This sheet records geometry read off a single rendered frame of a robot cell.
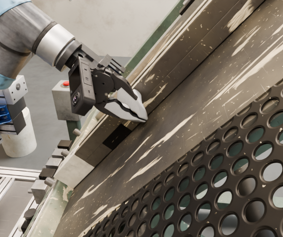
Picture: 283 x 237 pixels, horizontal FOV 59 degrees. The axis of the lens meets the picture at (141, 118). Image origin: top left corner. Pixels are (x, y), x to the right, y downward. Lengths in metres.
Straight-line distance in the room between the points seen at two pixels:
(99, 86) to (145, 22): 3.82
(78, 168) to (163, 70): 0.38
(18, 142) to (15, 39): 1.86
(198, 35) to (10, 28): 0.35
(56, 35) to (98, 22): 3.95
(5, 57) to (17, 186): 1.41
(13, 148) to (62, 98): 1.17
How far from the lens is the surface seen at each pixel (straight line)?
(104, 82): 0.50
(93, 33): 4.53
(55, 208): 0.77
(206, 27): 0.51
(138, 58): 1.18
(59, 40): 0.51
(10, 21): 0.53
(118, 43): 4.46
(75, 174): 0.77
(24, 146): 2.40
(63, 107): 1.34
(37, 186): 1.03
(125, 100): 0.51
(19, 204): 1.78
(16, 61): 0.57
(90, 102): 0.44
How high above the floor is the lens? 1.48
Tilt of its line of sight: 33 degrees down
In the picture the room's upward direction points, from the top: straight up
